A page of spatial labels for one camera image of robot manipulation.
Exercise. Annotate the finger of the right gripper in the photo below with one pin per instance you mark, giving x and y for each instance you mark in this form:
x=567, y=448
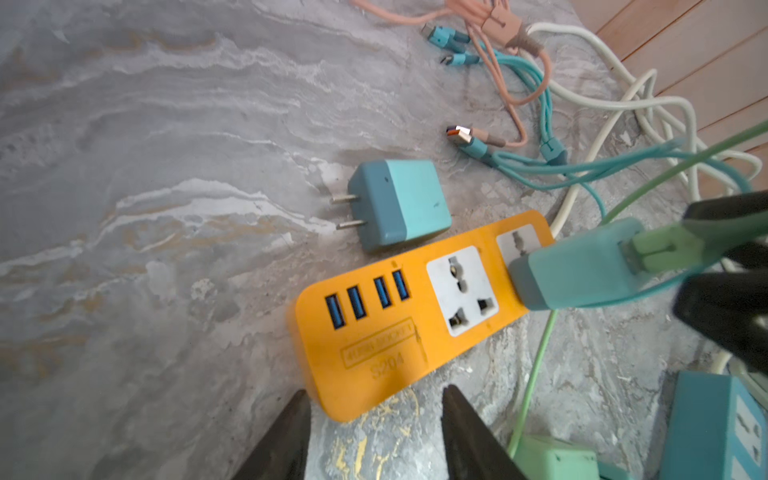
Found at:
x=732, y=227
x=727, y=308

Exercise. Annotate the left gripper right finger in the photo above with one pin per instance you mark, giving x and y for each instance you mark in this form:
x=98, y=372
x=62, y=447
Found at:
x=471, y=450

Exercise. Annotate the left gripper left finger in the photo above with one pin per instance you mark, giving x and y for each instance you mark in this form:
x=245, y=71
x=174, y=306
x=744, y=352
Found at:
x=283, y=450

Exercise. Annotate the light green USB charger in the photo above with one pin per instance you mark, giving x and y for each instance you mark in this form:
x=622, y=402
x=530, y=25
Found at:
x=544, y=457

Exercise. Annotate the blue power strip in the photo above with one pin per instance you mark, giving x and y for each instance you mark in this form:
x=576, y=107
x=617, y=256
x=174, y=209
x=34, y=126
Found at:
x=716, y=430

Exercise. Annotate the teal USB charger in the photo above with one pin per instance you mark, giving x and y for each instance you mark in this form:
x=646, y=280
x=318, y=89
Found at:
x=611, y=472

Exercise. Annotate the orange power strip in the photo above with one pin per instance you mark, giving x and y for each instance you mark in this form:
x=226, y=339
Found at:
x=367, y=334

